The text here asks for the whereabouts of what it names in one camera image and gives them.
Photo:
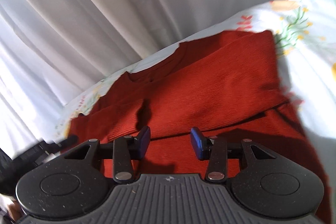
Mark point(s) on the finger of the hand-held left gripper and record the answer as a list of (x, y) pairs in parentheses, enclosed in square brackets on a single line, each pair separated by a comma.
[(65, 142)]

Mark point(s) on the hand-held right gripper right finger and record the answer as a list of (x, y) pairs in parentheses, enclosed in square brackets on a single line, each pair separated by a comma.
[(197, 142)]

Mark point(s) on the floral bed sheet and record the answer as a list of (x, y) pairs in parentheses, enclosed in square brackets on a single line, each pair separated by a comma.
[(309, 69)]

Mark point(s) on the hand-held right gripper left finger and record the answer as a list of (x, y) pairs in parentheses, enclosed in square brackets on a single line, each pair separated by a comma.
[(145, 141)]

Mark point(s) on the red knit sweater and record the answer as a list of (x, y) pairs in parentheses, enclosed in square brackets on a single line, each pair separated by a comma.
[(210, 77)]

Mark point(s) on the white curtain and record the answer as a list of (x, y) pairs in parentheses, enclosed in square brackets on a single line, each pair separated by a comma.
[(105, 3)]

